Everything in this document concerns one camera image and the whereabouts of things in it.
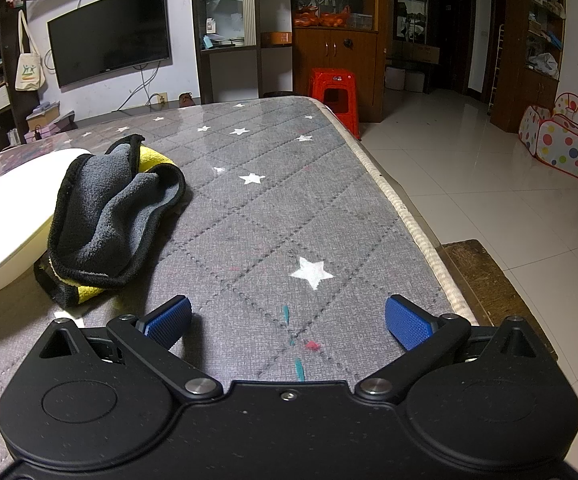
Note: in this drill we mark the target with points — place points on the wooden bookshelf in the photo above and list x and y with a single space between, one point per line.
514 60

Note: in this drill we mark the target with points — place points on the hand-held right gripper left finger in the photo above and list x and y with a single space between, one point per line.
169 322

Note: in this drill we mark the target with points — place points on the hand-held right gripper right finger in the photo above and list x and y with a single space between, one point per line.
409 322

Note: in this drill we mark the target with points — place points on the stack of pastel boxes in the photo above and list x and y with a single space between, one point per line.
49 120

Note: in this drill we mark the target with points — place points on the glass display cabinet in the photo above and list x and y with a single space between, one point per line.
224 0

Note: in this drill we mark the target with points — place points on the grey yellow cleaning cloth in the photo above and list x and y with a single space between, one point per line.
104 220

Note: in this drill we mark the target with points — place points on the dark wall shelf unit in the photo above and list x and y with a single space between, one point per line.
3 35

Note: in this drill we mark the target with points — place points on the red plastic stool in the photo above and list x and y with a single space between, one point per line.
334 77

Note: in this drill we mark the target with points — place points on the white wall socket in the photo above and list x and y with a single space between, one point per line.
160 98

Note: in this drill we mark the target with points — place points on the polka dot storage bag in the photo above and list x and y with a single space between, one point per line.
564 145

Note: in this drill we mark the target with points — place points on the grey star-print table cover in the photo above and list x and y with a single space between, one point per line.
279 200

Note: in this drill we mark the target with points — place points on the brown wooden cabinet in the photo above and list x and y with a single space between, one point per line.
339 50

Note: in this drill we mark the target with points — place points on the white tote bag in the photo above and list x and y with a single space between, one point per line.
30 72

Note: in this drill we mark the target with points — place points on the bag of oranges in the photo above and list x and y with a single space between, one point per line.
319 19

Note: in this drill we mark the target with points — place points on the white bowl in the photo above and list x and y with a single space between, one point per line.
4 220

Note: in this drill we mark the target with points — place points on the black television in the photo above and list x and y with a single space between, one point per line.
109 35

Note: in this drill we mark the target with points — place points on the dark wooden bench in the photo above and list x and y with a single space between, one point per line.
489 280

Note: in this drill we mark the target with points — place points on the dark wooden door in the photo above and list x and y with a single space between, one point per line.
449 20

